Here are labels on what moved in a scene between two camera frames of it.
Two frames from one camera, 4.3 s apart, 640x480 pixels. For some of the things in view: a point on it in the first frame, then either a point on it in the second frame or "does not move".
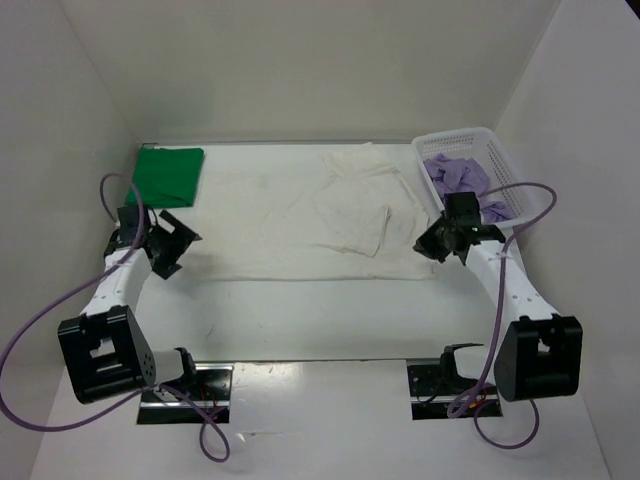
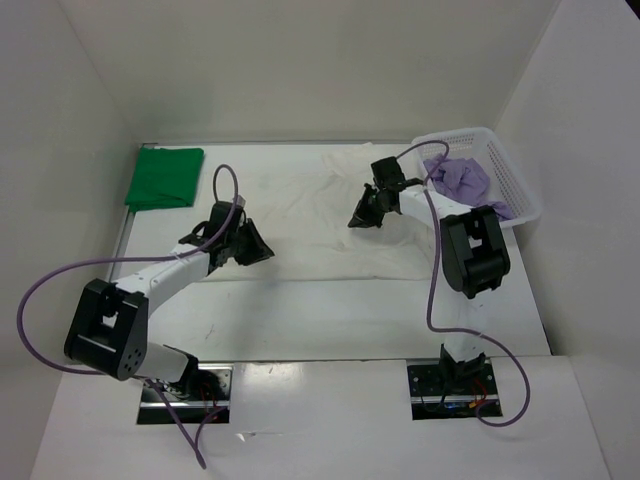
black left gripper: (181, 240) -> (260, 250)
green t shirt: (166, 177) does not move
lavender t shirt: (463, 175) does not move
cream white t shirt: (327, 210) does not move
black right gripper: (425, 245) -> (362, 217)
